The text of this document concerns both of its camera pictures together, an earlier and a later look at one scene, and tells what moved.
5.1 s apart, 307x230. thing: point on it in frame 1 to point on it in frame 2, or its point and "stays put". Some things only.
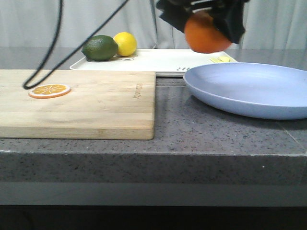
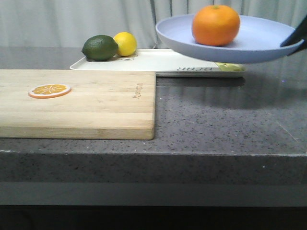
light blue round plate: [260, 89] to [259, 39]
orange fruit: [202, 35] stays put
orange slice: [49, 91] stays put
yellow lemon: [126, 42] stays put
